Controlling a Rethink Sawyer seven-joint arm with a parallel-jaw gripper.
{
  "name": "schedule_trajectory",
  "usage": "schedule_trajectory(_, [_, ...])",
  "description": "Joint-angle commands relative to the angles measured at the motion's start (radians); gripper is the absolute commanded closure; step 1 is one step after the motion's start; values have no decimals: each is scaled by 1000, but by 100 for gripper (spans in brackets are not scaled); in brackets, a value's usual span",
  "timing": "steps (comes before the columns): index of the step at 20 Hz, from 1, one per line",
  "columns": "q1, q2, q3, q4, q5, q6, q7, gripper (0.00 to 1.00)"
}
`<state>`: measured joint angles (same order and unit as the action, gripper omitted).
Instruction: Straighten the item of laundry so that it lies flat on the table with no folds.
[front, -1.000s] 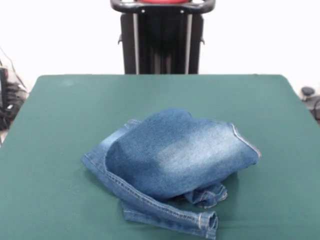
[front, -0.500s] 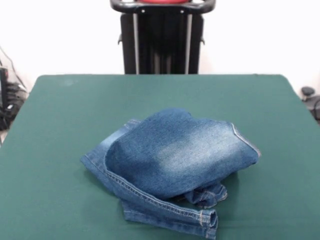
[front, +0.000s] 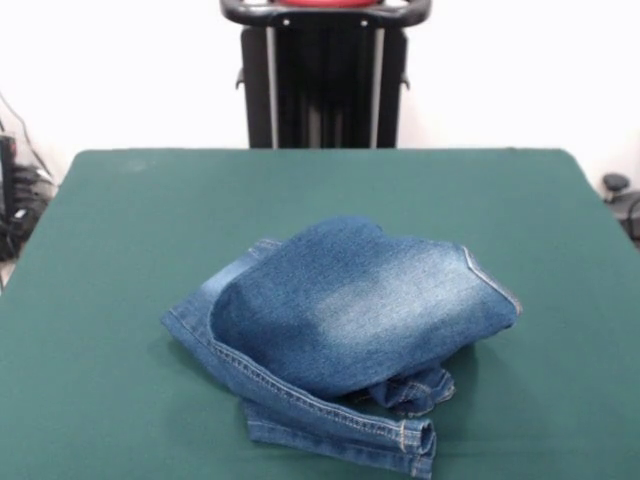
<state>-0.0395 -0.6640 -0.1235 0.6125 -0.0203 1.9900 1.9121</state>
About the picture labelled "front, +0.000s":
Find black cable bundle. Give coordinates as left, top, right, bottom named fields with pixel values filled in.
left=0, top=164, right=55, bottom=262

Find blue denim jeans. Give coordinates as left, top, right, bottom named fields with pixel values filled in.
left=159, top=215, right=522, bottom=476

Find dark green table cloth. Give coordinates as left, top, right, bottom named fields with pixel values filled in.
left=0, top=147, right=640, bottom=480

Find black equipment box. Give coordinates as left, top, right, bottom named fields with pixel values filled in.
left=0, top=133, right=16, bottom=221

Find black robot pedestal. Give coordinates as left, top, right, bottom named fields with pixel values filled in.
left=219, top=0, right=430, bottom=149

